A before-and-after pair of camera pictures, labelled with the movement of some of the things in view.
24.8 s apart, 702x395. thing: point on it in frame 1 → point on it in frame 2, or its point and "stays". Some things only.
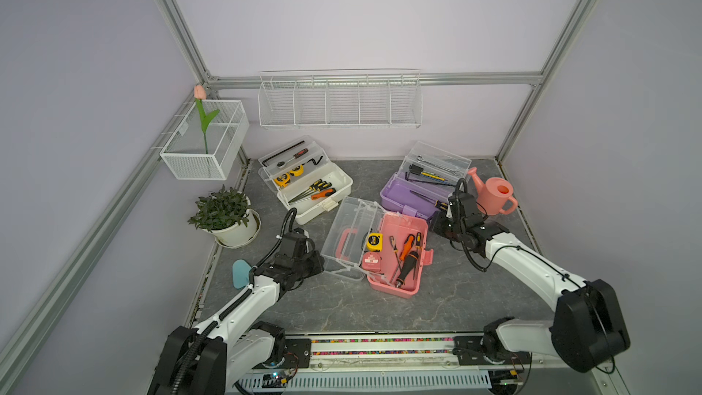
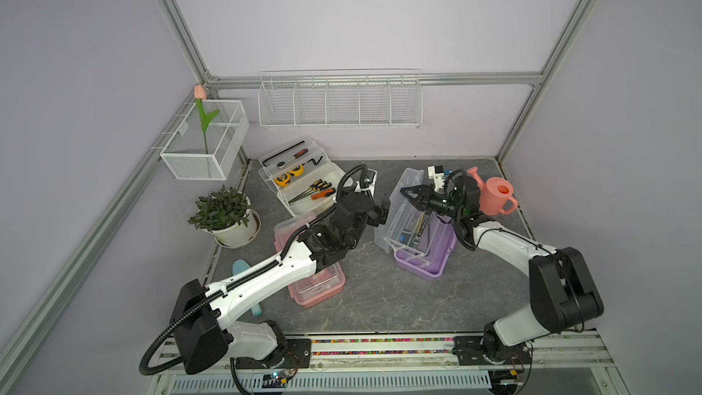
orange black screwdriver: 324,194 stays
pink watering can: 495,195 stays
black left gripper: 317,265 → 378,214
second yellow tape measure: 298,170 stays
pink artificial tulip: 199,95 stays
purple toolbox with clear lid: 428,175 → 421,241
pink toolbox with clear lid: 364,242 → 319,286
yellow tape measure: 283,179 stays
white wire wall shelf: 341,98 stays
